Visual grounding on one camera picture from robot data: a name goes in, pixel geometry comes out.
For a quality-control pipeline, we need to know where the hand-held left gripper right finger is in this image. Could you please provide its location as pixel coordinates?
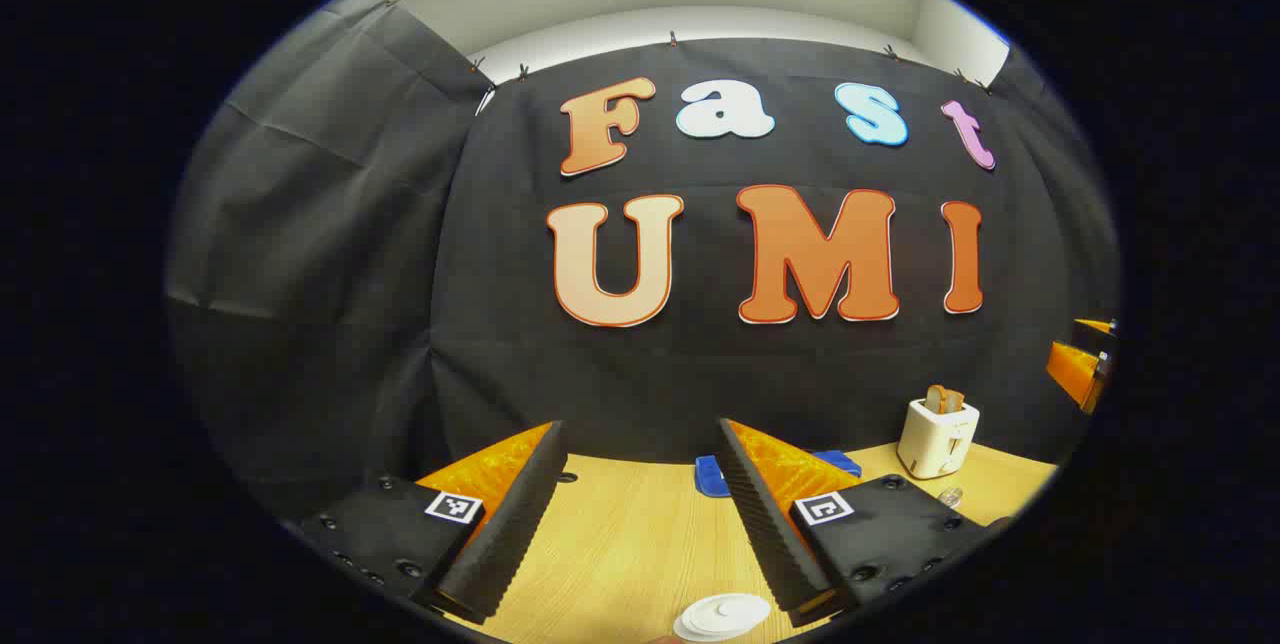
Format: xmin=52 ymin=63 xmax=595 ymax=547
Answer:
xmin=718 ymin=418 xmax=991 ymax=628

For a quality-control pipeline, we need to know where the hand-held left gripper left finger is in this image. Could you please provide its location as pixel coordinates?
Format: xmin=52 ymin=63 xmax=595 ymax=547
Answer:
xmin=300 ymin=421 xmax=569 ymax=625

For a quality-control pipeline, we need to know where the white teacup lid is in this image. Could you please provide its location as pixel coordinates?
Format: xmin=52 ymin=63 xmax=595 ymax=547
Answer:
xmin=685 ymin=593 xmax=772 ymax=633

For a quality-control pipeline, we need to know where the blue towel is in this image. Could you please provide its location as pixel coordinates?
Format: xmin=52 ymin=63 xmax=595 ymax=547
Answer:
xmin=695 ymin=451 xmax=863 ymax=498

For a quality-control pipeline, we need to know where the white toaster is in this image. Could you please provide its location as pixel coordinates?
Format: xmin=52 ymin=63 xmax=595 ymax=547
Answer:
xmin=897 ymin=398 xmax=981 ymax=480

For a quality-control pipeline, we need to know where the black backdrop cloth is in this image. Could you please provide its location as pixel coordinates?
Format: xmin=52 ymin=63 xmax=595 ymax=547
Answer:
xmin=165 ymin=0 xmax=1121 ymax=525

